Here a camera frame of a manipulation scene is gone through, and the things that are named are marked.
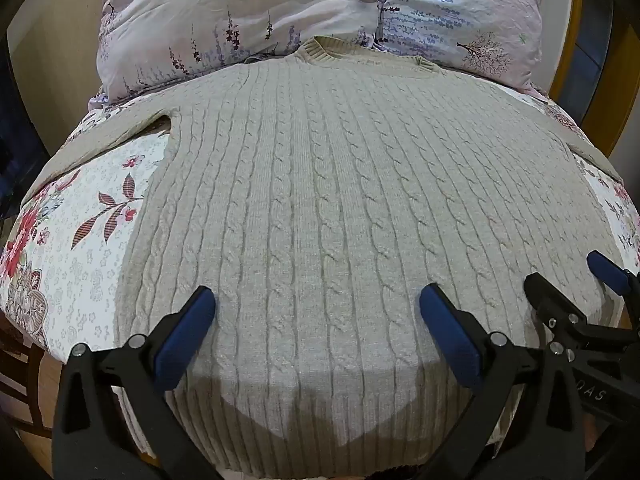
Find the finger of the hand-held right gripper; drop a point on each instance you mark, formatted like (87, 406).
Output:
(607, 271)
(552, 300)

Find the pink pillow with tree print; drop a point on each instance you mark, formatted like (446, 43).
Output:
(460, 15)

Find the dark wooden furniture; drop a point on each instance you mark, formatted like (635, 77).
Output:
(22, 375)

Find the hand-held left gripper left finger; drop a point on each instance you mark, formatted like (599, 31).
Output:
(186, 340)

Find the white floral bed sheet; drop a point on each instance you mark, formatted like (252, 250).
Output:
(75, 260)

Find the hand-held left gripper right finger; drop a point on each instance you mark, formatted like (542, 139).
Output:
(447, 332)

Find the pink pillow with flower sprigs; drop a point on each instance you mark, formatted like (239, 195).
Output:
(225, 20)

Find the orange wooden frame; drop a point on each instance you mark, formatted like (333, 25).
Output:
(575, 45)

